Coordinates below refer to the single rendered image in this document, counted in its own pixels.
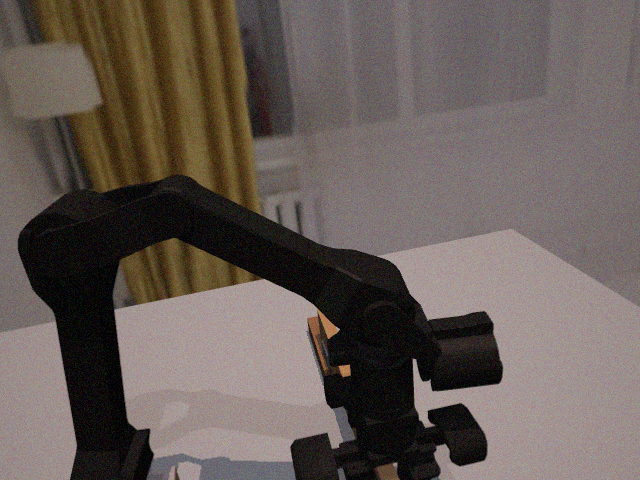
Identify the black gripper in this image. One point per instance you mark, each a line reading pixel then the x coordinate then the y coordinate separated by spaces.
pixel 388 437

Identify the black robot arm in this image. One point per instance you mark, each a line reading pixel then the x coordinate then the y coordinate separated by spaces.
pixel 71 253

